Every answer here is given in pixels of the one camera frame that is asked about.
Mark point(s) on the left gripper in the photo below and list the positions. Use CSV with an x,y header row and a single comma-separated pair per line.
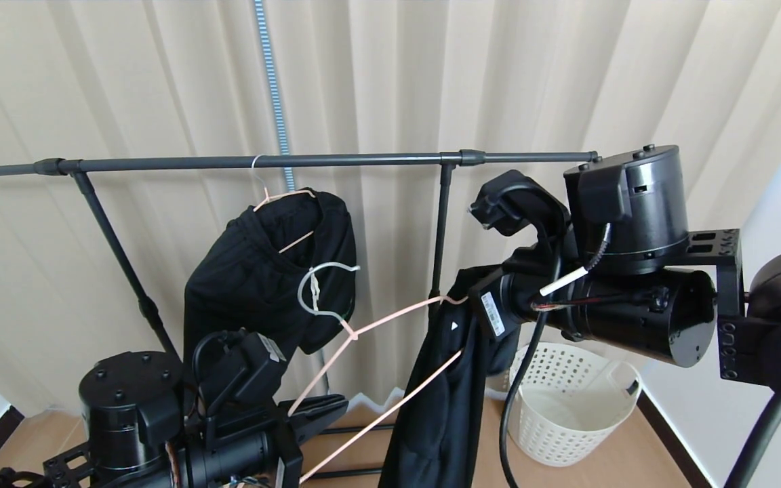
x,y
241,461

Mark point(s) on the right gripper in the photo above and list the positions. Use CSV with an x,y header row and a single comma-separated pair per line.
x,y
621,318

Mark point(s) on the pink clothes hanger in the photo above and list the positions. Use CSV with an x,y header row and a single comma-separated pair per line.
x,y
289,196
348,330

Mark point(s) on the black shorts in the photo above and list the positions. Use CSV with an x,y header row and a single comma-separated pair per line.
x,y
248,285

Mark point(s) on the black shirt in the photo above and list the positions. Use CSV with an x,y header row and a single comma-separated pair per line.
x,y
438,407

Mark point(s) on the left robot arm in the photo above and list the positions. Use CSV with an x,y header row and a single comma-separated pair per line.
x,y
126,400

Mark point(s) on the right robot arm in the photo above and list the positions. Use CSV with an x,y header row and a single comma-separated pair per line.
x,y
641,203

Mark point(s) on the white laundry basket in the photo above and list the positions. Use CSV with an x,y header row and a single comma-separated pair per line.
x,y
567,434

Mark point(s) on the black clothes rack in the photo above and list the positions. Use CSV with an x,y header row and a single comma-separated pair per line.
x,y
160,163

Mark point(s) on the silver ribbed tube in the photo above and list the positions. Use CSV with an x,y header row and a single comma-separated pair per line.
x,y
272,74

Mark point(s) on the beige curtain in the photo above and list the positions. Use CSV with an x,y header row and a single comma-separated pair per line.
x,y
126,81

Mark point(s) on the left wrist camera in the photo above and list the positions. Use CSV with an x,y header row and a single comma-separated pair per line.
x,y
241,373

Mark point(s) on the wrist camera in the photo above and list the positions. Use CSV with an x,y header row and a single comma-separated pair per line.
x,y
519,203
241,373

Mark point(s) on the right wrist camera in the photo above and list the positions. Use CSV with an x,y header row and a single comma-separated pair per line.
x,y
519,203

